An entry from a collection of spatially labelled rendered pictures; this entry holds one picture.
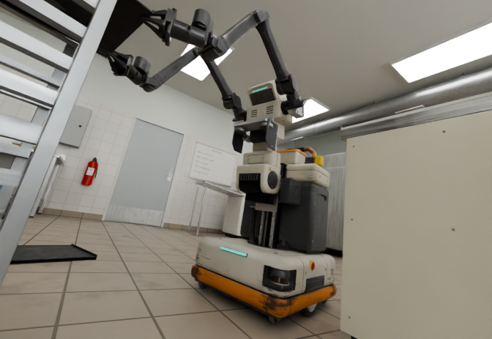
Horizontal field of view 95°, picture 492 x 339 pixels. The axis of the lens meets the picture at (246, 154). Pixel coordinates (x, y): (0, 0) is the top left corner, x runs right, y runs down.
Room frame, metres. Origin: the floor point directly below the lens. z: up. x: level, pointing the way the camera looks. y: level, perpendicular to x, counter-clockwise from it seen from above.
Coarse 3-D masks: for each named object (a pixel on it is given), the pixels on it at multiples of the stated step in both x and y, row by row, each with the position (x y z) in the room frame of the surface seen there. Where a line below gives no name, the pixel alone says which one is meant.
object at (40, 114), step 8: (64, 48) 0.74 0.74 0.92; (72, 48) 0.76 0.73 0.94; (56, 72) 0.75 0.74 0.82; (48, 88) 0.74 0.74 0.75; (56, 88) 0.76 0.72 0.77; (40, 112) 0.75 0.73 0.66; (32, 120) 0.74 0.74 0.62; (40, 120) 0.76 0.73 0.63; (24, 144) 0.75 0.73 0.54; (16, 160) 0.75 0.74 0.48; (24, 160) 0.76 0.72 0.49; (16, 168) 0.75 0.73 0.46; (0, 192) 0.74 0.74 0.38; (8, 192) 0.76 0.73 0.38; (0, 200) 0.75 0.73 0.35; (8, 200) 0.76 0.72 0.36; (0, 216) 0.76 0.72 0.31
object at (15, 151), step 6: (0, 144) 0.71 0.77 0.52; (6, 144) 0.72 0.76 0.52; (0, 150) 0.71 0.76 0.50; (6, 150) 0.72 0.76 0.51; (12, 150) 0.73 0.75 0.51; (18, 150) 0.74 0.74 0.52; (24, 150) 0.75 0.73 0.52; (30, 150) 0.76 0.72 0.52; (18, 156) 0.74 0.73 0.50; (24, 156) 0.74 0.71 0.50
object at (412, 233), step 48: (384, 144) 0.81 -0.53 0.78; (432, 144) 0.69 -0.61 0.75; (480, 144) 0.60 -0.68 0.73; (384, 192) 0.82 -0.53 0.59; (432, 192) 0.70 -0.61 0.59; (480, 192) 0.61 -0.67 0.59; (384, 240) 0.82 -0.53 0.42; (432, 240) 0.71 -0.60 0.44; (480, 240) 0.62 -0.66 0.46; (384, 288) 0.82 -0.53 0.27; (432, 288) 0.71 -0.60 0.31; (480, 288) 0.63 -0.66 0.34; (384, 336) 0.82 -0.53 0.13; (432, 336) 0.72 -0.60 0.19; (480, 336) 0.64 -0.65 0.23
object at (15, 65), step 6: (0, 54) 0.64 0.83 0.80; (0, 60) 0.63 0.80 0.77; (6, 60) 0.65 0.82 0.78; (12, 60) 0.66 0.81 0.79; (6, 66) 0.66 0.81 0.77; (12, 66) 0.65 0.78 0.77; (18, 66) 0.68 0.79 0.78; (24, 66) 0.69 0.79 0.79; (24, 72) 0.68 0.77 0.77; (30, 72) 0.70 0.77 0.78; (36, 72) 0.71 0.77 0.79; (36, 78) 0.71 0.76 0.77; (42, 78) 0.71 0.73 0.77; (48, 78) 0.73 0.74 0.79; (54, 78) 0.75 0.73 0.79; (54, 84) 0.73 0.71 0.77; (60, 84) 0.76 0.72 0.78
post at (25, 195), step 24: (96, 24) 0.45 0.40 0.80; (96, 48) 0.46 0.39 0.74; (72, 72) 0.44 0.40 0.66; (72, 96) 0.45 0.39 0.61; (48, 120) 0.44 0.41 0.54; (48, 144) 0.45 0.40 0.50; (24, 192) 0.44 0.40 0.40; (24, 216) 0.46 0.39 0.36; (0, 240) 0.44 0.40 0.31; (0, 264) 0.45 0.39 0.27
